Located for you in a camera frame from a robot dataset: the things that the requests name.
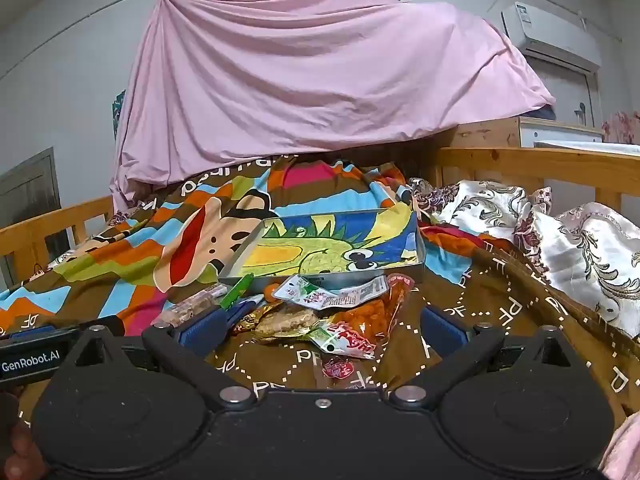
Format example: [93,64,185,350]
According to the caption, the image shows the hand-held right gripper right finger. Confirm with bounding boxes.
[390,306,583,407]

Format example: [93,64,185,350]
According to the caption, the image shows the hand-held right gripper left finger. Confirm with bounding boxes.
[60,310,253,408]

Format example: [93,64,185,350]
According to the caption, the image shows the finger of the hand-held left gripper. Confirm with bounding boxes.
[0,325,83,345]

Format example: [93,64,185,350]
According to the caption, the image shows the long clear cracker packet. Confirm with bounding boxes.
[150,282,230,328]

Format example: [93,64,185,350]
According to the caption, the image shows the gold snack packet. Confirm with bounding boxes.
[231,302,273,335]

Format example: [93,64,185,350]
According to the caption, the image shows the green stick snack packet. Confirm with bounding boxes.
[219,273,255,311]

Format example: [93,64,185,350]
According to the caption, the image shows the clear bag of orange snacks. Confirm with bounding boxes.
[332,274,417,348]

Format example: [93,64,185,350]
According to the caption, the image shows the clear rice crisp packet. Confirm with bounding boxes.
[250,305,323,345]

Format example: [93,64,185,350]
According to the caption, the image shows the white green snack packet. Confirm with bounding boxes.
[272,274,390,311]
[307,321,377,360]

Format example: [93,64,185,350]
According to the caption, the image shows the small red candy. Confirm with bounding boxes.
[321,356,357,381]

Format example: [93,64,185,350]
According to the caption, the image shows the metal tray with cartoon print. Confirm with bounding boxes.
[218,208,426,293]

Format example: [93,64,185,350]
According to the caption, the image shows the person's left hand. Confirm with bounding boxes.
[0,392,48,480]

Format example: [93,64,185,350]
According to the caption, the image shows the colourful printed blanket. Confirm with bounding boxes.
[0,152,640,431]

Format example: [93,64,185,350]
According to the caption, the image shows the grey panelled door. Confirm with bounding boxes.
[0,147,62,286]

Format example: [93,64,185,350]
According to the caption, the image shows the wooden cabinet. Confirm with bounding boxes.
[440,116,606,150]

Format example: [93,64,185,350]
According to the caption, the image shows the plain pink cloth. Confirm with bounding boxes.
[597,412,640,480]

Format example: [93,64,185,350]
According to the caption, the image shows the teal patterned cloth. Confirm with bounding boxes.
[111,89,126,136]

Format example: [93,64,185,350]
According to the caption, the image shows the pink bed sheet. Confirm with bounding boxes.
[109,0,557,211]

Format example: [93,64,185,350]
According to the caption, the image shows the pink floral cloth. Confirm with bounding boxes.
[602,110,640,147]

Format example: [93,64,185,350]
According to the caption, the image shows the white air conditioner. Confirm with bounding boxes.
[501,2,602,72]

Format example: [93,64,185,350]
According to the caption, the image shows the wooden bed frame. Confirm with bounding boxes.
[0,147,640,291]

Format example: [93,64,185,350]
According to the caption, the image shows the grey door with handle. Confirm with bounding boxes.
[530,57,598,128]

